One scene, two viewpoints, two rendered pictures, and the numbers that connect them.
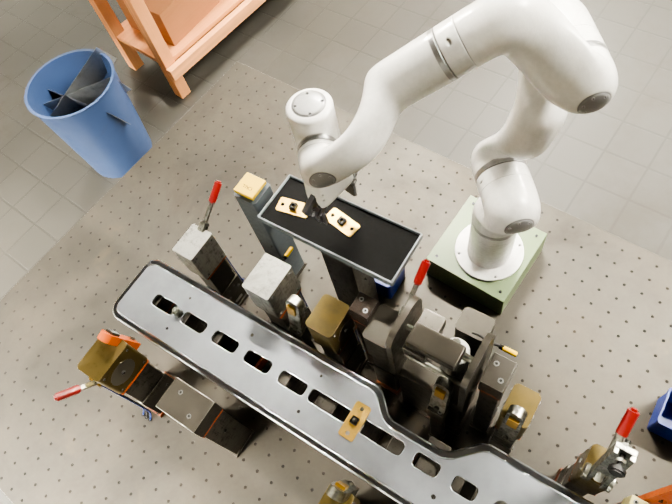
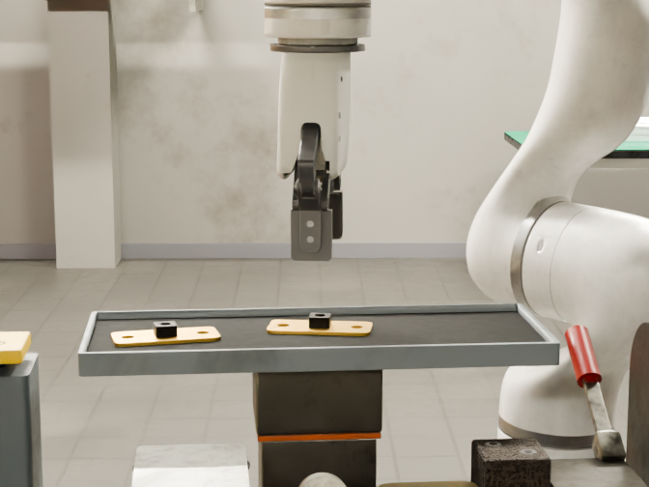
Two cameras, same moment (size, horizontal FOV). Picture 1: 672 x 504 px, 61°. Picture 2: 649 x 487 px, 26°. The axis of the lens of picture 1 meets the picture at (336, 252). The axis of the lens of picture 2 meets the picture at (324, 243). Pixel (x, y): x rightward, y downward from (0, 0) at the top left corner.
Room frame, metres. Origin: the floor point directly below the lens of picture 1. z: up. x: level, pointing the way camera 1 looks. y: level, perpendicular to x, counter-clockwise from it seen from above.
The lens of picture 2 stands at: (0.04, 0.86, 1.44)
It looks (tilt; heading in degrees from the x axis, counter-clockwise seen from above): 10 degrees down; 307
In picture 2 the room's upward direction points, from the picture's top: straight up
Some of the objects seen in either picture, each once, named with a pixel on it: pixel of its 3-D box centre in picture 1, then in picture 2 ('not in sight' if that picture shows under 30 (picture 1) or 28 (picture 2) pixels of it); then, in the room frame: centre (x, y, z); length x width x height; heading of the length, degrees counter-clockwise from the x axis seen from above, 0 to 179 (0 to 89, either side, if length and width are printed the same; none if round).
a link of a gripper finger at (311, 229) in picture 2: (316, 216); (309, 219); (0.68, 0.02, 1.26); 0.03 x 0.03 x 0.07; 31
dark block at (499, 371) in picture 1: (490, 398); not in sight; (0.29, -0.24, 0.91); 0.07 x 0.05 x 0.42; 132
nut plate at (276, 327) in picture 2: (341, 221); (320, 322); (0.71, -0.03, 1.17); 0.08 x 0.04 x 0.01; 31
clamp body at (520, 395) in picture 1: (513, 419); not in sight; (0.23, -0.27, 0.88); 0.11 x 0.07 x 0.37; 132
